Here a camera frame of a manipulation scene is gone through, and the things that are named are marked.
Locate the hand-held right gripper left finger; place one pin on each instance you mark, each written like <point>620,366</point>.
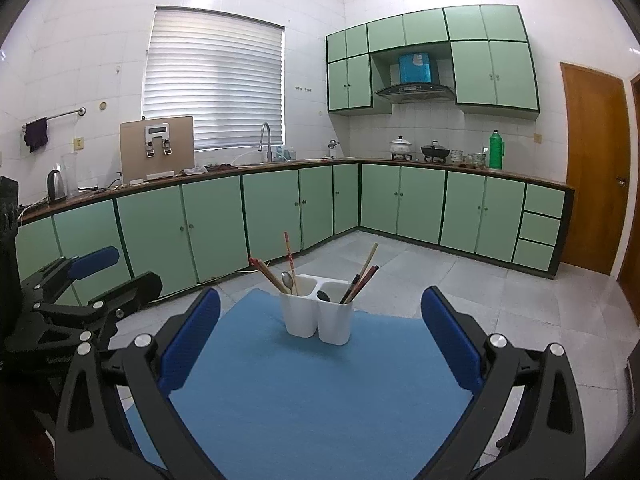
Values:
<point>192,340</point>

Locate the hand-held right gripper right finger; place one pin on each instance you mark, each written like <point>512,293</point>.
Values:
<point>450,340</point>

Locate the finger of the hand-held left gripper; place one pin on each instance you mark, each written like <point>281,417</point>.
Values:
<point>142,287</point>
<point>95,260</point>

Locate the plain bamboo chopstick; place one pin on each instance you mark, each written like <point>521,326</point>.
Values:
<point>367,262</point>

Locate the white two-compartment utensil holder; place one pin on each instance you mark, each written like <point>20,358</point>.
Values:
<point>305,315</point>

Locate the electric kettle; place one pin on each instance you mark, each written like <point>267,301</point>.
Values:
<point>56,187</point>

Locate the clear plastic pitcher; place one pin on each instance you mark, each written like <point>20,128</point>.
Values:
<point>71,175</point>

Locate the green lower kitchen cabinets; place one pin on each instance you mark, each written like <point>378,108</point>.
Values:
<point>215,225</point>

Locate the green kitchen cabinets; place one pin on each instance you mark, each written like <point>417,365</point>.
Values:
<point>480,75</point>
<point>215,225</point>

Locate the black object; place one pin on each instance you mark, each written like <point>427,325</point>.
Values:
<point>7,210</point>

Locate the wooden board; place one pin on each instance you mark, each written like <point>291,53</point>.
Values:
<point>132,155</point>

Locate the metal spoon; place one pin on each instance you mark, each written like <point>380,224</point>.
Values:
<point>286,280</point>

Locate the blue table mat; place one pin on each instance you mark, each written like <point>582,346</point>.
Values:
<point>310,400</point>

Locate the black spoon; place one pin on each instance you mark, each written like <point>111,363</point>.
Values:
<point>324,296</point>

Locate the dark towel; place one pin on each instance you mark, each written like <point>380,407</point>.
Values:
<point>36,135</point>

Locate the white clip device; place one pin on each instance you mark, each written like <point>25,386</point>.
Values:
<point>158,132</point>

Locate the dark rag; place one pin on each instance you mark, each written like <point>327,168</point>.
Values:
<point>220,166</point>

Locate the cluster of glass jars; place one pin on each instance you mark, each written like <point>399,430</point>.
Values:
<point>470,159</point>

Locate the black wok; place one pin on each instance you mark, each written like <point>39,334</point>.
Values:
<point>434,151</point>

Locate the metal kitchen faucet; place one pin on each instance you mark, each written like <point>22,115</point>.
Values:
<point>269,142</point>

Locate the green thermos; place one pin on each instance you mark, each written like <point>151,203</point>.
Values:
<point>496,152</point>

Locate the white cooking pot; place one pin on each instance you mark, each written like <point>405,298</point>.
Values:
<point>401,147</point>

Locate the white window blind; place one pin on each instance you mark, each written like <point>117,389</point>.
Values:
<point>215,80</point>

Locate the small metal kettle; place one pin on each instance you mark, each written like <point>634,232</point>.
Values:
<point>334,147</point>

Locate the range hood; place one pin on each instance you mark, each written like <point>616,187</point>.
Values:
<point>415,91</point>

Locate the green upper kitchen cabinets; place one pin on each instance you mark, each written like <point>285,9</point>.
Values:
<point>480,75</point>

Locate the metal towel rail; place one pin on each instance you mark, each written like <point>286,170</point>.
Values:
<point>65,114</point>

